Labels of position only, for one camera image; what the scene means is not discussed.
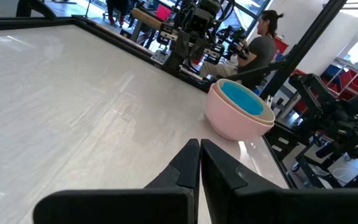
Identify black neighbouring robot station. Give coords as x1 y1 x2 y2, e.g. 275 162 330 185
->
264 73 358 189

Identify seated person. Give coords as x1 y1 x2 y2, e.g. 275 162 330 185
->
199 9 284 90

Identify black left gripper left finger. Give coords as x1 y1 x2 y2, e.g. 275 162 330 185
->
32 138 201 224

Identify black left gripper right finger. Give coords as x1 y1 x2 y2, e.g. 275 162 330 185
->
200 138 358 224

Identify blue storage bin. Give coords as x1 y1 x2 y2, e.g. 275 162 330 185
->
320 63 346 82

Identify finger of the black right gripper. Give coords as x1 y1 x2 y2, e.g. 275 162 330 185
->
175 30 190 59
194 39 211 62

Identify teal bowl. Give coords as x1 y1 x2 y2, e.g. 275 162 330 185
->
220 81 265 116

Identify black teleoperation leader arms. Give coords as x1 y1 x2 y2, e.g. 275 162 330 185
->
216 24 250 62

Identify wooden workbench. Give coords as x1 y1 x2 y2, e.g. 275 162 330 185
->
131 7 180 43

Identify red box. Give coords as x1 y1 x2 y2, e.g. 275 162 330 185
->
273 36 290 56

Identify beige bowl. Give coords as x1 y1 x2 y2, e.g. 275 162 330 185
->
213 78 275 123

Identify pink box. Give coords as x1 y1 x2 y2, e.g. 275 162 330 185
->
155 3 172 22

